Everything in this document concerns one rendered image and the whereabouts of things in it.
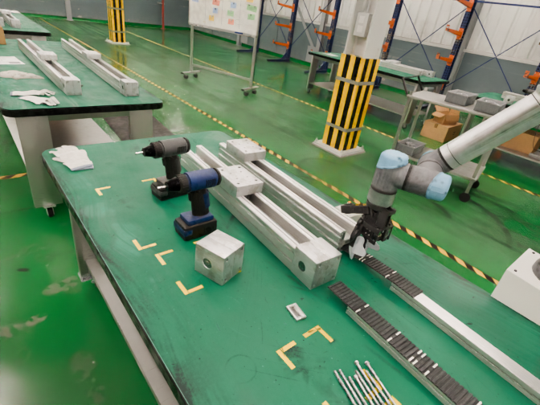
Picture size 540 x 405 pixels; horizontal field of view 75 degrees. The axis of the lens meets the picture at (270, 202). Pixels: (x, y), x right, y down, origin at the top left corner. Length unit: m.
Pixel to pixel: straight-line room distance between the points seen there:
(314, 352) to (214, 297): 0.29
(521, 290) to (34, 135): 2.47
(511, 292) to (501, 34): 7.79
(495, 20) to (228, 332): 8.47
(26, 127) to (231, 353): 2.00
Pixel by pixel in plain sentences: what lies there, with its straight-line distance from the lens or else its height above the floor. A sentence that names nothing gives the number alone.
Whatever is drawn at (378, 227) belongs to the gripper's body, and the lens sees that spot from 1.07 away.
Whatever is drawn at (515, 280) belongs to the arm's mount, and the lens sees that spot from 1.25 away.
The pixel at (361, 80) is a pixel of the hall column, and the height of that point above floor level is 0.87.
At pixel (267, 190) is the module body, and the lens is 1.42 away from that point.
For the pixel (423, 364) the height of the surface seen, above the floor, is 0.81.
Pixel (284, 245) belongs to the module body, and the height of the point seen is 0.84.
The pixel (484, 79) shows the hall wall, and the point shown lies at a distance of 8.83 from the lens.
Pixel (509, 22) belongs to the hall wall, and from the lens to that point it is 8.81.
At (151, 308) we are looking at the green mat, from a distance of 0.94.
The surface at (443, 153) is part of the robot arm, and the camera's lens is 1.11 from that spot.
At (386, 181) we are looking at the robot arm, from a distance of 1.01.
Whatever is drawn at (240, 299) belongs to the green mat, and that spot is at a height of 0.78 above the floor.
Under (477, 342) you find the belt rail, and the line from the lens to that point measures 1.06.
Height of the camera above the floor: 1.46
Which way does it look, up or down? 29 degrees down
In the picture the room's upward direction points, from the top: 9 degrees clockwise
